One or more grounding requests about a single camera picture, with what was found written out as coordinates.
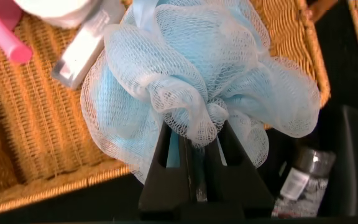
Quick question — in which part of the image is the black cleanser tube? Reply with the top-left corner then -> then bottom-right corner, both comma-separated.
272,147 -> 337,218

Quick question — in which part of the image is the white round bowl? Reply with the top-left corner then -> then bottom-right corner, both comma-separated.
12,0 -> 94,29

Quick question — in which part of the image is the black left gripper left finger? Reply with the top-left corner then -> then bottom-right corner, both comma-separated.
138,123 -> 196,219

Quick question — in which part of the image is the wicker basket holding household items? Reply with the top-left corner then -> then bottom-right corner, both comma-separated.
0,0 -> 338,218

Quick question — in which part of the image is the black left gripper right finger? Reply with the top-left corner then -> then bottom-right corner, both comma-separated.
203,121 -> 275,219

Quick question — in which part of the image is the pink plastic cup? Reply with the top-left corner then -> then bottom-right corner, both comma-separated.
0,0 -> 34,65

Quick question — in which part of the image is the light blue bath loofah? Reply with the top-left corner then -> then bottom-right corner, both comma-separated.
80,0 -> 321,184

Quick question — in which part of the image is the grey translucent toothbrush case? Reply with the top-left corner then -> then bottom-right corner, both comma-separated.
50,0 -> 127,91

